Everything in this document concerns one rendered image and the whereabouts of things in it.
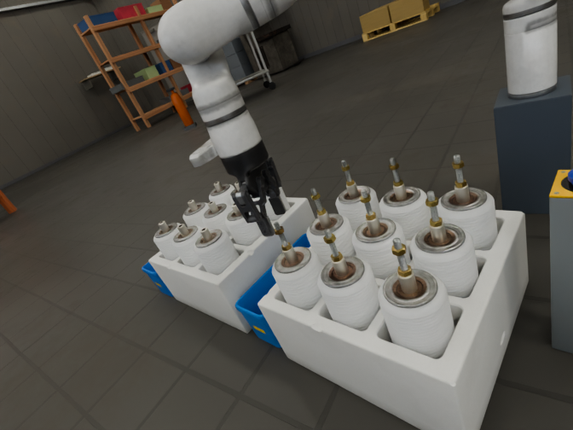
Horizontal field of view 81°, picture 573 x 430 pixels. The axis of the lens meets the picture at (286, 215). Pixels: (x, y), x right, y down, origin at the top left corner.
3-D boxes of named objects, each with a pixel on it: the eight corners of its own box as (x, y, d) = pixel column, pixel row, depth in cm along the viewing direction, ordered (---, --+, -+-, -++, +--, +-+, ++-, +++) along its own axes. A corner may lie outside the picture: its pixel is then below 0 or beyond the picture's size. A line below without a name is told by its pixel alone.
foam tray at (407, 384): (368, 252, 99) (351, 200, 91) (529, 281, 71) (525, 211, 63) (286, 357, 77) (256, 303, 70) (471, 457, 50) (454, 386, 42)
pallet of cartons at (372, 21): (362, 43, 589) (356, 18, 571) (378, 32, 636) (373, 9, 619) (429, 19, 517) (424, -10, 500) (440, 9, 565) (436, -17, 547)
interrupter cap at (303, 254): (314, 246, 67) (313, 243, 67) (308, 271, 61) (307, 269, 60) (280, 252, 70) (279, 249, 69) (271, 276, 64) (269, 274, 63)
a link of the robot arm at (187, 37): (140, 22, 41) (237, -41, 39) (159, 26, 49) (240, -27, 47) (175, 76, 44) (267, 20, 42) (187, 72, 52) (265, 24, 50)
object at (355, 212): (373, 239, 92) (355, 182, 84) (400, 250, 83) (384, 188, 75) (347, 258, 89) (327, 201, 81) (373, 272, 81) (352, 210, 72)
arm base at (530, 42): (510, 89, 84) (505, 14, 76) (557, 79, 78) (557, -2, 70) (506, 102, 78) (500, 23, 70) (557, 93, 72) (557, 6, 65)
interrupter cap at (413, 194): (384, 211, 68) (383, 208, 68) (382, 194, 74) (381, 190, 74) (423, 203, 65) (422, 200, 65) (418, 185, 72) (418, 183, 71)
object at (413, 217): (397, 280, 76) (379, 214, 67) (395, 252, 83) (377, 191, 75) (443, 273, 72) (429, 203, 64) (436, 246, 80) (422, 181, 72)
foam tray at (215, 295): (250, 232, 138) (230, 194, 130) (326, 243, 111) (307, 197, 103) (176, 299, 116) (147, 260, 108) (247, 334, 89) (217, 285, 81)
